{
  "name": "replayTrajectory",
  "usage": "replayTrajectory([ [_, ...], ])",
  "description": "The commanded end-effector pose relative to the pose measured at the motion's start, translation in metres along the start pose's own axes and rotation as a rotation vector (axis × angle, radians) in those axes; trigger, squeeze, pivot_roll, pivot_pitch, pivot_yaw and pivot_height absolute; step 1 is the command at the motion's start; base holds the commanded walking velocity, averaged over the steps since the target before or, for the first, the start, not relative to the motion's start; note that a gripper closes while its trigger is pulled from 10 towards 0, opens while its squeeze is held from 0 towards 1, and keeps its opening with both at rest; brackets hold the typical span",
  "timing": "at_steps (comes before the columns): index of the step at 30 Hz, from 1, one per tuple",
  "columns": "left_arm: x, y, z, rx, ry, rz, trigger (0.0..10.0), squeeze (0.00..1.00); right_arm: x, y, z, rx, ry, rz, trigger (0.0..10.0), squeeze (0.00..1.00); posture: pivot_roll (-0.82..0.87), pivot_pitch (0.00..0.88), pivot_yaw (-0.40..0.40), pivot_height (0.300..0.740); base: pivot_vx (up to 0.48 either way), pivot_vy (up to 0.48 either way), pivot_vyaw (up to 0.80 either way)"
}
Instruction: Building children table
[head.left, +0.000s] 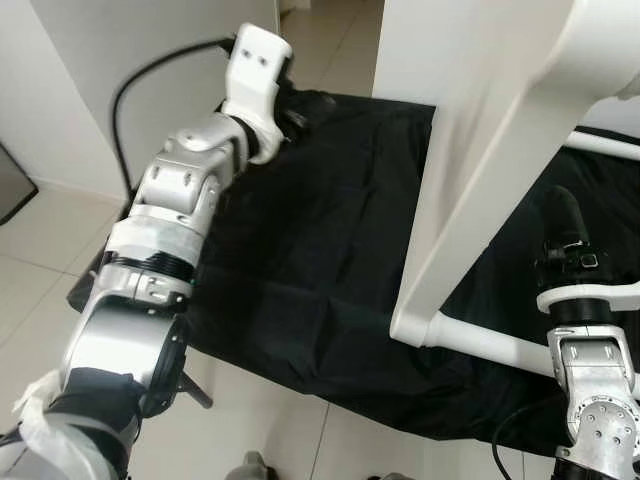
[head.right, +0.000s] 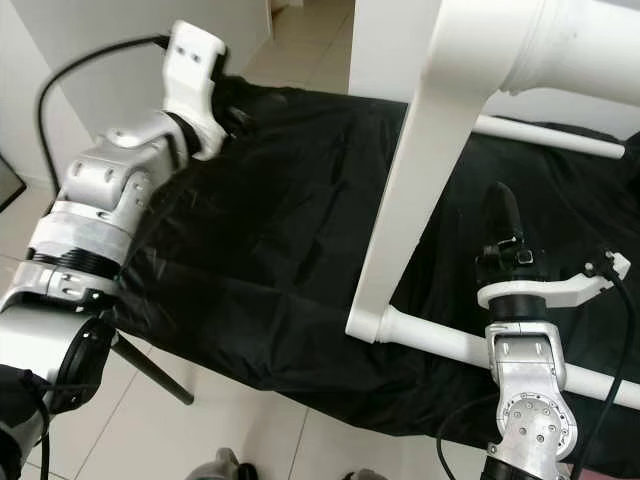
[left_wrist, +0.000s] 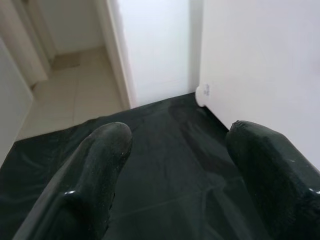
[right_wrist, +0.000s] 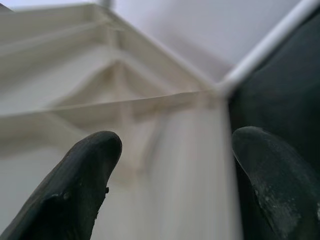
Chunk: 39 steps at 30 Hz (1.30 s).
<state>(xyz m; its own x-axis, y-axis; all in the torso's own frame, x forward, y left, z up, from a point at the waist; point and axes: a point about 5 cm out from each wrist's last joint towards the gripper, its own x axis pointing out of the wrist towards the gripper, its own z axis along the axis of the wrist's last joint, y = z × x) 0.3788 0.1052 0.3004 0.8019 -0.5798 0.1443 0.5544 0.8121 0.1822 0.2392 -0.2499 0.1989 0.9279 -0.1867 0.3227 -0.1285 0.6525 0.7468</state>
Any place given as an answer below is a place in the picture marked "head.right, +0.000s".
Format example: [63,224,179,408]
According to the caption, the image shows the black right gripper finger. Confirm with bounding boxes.
[479,181,527,250]

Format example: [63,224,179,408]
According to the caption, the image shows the white plastic table leg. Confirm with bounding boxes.
[472,112,628,162]
[378,304,640,408]
[500,0,640,98]

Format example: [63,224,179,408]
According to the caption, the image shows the white plastic table top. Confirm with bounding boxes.
[344,0,563,347]

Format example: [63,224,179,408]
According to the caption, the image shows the black cloth table cover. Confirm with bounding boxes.
[105,85,640,479]

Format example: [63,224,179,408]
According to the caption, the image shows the grey robot right foot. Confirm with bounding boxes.
[344,467,393,480]

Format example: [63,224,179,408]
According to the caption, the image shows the grey robot foot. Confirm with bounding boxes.
[209,448,263,480]
[344,467,393,480]

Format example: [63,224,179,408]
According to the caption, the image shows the grey robot left foot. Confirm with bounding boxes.
[209,448,263,480]

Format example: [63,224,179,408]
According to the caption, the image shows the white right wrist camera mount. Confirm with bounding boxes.
[476,249,632,312]

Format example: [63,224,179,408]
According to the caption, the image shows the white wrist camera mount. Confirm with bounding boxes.
[476,249,632,312]
[163,19,232,163]

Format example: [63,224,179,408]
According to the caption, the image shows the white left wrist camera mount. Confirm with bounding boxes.
[163,19,232,163]

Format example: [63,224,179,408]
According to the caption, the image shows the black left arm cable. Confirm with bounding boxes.
[35,34,173,193]

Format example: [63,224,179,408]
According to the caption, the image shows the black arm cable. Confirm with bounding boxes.
[35,34,173,193]
[434,250,640,480]

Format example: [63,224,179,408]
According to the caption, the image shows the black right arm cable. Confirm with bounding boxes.
[434,250,640,480]

